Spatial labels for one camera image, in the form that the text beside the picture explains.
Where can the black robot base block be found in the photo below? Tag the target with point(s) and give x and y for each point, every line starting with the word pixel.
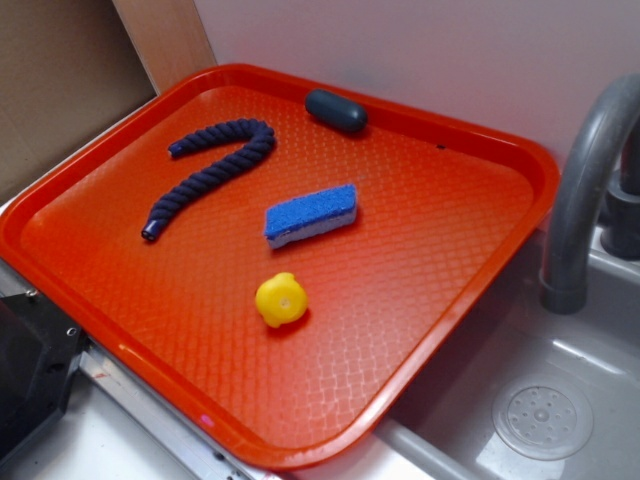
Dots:
pixel 40 354

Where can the yellow rubber duck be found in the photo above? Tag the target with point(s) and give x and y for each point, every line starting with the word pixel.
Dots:
pixel 281 300

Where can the blue sponge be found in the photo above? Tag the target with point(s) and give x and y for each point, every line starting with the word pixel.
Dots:
pixel 310 215

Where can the orange plastic tray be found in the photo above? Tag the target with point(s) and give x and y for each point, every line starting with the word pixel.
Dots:
pixel 442 206

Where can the dark grey oval capsule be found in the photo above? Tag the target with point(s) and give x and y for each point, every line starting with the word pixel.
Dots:
pixel 336 111

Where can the grey toy faucet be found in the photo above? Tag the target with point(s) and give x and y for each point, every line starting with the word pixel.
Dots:
pixel 601 175

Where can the wooden board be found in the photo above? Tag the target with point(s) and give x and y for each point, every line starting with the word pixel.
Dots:
pixel 169 39

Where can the grey toy sink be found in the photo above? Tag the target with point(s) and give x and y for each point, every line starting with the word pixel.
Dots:
pixel 517 392

